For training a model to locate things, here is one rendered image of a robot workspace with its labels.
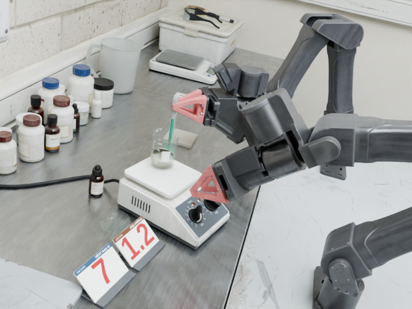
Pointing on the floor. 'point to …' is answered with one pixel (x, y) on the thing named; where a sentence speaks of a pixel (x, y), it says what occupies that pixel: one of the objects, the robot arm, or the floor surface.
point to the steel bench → (8, 219)
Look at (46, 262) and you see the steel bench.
